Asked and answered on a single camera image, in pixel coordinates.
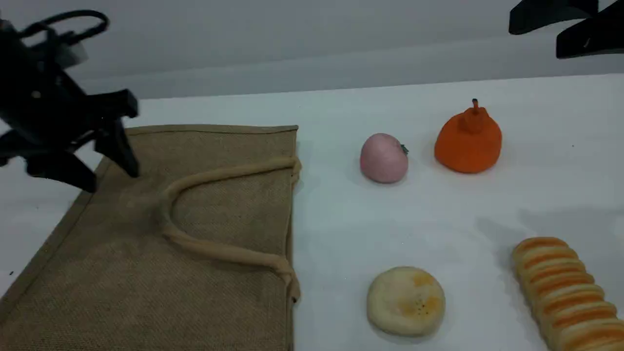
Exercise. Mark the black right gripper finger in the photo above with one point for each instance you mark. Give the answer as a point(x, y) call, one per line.
point(546, 12)
point(594, 36)

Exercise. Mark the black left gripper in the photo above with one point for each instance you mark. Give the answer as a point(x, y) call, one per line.
point(39, 107)

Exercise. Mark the brown jute tote bag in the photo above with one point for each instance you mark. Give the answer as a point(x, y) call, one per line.
point(146, 273)

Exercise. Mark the orange fruit with stem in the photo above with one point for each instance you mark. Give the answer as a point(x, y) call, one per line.
point(468, 146)

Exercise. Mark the pink peach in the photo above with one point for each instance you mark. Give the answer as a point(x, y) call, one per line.
point(382, 158)

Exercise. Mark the long striped bread loaf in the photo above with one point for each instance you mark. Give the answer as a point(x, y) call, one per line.
point(565, 292)

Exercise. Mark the round pale bun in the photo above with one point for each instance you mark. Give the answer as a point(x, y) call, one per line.
point(404, 302)

